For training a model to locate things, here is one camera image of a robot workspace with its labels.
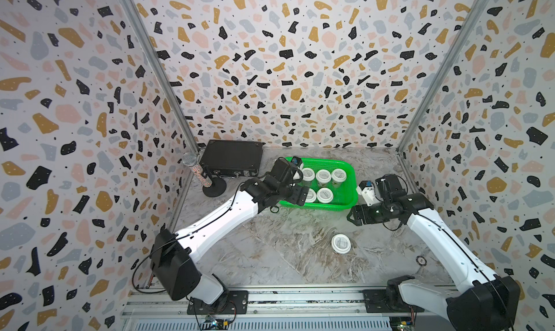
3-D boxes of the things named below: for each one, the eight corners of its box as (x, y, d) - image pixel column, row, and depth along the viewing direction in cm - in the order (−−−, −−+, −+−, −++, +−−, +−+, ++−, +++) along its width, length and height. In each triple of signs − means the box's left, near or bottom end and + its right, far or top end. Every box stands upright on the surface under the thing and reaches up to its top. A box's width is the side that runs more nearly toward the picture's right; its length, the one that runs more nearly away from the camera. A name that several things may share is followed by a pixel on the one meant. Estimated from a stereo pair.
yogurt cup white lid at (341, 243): (330, 258, 86) (334, 251, 80) (329, 241, 90) (332, 233, 84) (348, 258, 86) (352, 251, 80) (345, 241, 90) (349, 233, 84)
